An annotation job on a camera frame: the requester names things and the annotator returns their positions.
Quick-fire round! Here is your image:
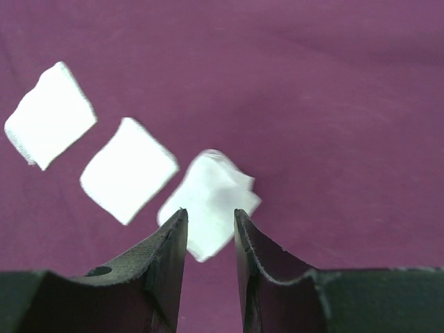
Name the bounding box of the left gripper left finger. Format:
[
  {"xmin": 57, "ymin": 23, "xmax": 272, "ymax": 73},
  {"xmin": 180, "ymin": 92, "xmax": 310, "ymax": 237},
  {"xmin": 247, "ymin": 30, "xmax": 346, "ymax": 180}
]
[{"xmin": 1, "ymin": 209, "xmax": 188, "ymax": 332}]

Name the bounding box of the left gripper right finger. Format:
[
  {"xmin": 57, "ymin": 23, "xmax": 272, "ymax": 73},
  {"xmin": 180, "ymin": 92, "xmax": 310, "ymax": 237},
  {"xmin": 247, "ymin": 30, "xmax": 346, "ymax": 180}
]
[{"xmin": 234, "ymin": 210, "xmax": 443, "ymax": 332}]

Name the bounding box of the white gauze pad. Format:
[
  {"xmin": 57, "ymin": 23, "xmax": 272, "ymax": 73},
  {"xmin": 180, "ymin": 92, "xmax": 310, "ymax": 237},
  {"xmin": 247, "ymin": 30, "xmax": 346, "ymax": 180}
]
[
  {"xmin": 157, "ymin": 149, "xmax": 262, "ymax": 262},
  {"xmin": 4, "ymin": 62, "xmax": 97, "ymax": 171},
  {"xmin": 80, "ymin": 117, "xmax": 180, "ymax": 225}
]

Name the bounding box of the purple cloth mat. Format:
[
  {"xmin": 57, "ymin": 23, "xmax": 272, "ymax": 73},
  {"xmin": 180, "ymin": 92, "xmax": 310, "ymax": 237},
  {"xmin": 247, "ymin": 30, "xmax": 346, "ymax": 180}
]
[{"xmin": 1, "ymin": 1, "xmax": 443, "ymax": 332}]

